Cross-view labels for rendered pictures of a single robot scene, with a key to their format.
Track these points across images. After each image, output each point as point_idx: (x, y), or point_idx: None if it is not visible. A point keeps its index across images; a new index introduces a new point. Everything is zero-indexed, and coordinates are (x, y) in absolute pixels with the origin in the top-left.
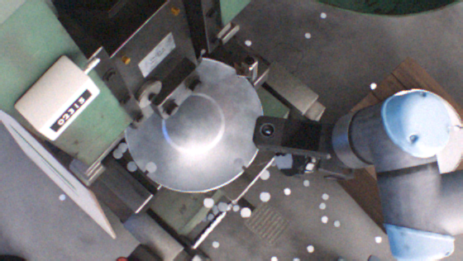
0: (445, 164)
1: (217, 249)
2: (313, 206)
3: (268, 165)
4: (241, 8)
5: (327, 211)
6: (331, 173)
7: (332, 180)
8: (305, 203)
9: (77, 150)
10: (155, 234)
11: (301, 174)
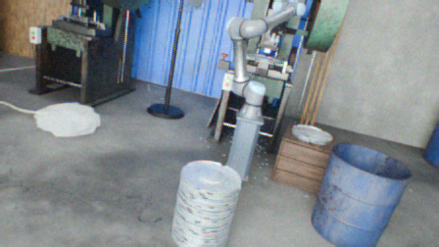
0: (311, 137)
1: (222, 144)
2: (260, 162)
3: (268, 63)
4: (291, 27)
5: (262, 165)
6: (276, 27)
7: (275, 34)
8: (259, 160)
9: (253, 10)
10: (233, 70)
11: (272, 28)
